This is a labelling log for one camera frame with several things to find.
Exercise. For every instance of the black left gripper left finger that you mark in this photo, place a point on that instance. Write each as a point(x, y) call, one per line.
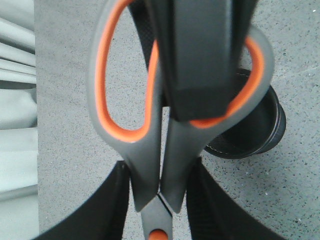
point(102, 216)

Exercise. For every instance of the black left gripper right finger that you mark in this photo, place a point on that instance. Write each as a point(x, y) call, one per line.
point(213, 215)

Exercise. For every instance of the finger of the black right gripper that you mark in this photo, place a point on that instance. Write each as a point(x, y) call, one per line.
point(199, 44)
point(142, 22)

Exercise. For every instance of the grey orange scissors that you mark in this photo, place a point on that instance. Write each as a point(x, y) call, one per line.
point(159, 186)

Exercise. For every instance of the black mesh bucket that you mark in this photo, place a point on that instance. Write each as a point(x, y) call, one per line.
point(257, 133)

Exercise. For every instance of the grey pleated curtain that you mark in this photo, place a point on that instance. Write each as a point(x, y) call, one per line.
point(18, 122)

